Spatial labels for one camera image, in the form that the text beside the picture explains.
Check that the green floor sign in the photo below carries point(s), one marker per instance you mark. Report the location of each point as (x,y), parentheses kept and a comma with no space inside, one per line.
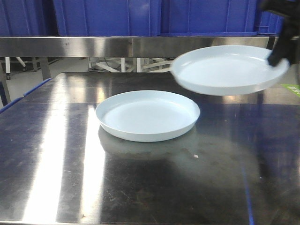
(294,88)

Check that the pale blue plate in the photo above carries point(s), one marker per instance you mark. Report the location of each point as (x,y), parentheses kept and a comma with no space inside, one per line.
(227,70)
(147,115)

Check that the middle blue plastic crate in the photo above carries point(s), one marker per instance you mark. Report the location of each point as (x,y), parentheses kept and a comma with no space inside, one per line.
(154,18)

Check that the blue plastic crate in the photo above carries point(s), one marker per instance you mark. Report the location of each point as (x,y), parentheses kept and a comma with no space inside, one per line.
(154,18)
(267,23)
(27,18)

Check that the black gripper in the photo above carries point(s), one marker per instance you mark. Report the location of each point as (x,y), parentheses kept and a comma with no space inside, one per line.
(289,10)

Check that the left blue plastic crate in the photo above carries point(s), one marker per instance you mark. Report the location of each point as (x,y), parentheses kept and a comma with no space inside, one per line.
(27,18)

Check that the stainless steel shelf rail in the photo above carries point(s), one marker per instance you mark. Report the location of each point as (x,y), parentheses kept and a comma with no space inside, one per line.
(136,47)

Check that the blue table edge guard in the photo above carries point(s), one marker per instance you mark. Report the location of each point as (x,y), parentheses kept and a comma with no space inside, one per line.
(24,95)

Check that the white metal frame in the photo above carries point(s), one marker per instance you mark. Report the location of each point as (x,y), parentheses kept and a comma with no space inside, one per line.
(128,65)

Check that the right blue plastic crate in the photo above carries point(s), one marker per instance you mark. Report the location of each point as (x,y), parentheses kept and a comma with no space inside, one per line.
(267,23)

